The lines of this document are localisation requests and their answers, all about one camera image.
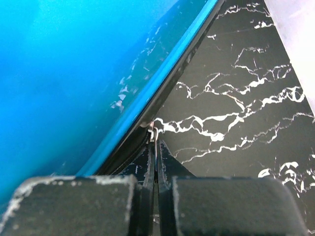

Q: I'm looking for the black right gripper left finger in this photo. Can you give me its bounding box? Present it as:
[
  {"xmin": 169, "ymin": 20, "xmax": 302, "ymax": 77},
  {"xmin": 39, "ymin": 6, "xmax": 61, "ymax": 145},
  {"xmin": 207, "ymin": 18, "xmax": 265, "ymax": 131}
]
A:
[{"xmin": 0, "ymin": 145, "xmax": 155, "ymax": 236}]

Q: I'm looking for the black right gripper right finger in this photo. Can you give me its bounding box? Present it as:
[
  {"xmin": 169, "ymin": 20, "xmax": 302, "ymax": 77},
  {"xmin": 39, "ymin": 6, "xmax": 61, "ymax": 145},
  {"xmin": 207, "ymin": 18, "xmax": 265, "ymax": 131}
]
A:
[{"xmin": 157, "ymin": 141, "xmax": 308, "ymax": 236}]

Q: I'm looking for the blue fish-print suitcase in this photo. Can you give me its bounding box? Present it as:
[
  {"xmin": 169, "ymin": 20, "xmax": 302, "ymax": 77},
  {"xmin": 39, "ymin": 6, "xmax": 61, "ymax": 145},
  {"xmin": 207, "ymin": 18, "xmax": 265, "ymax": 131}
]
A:
[{"xmin": 0, "ymin": 0, "xmax": 220, "ymax": 206}]

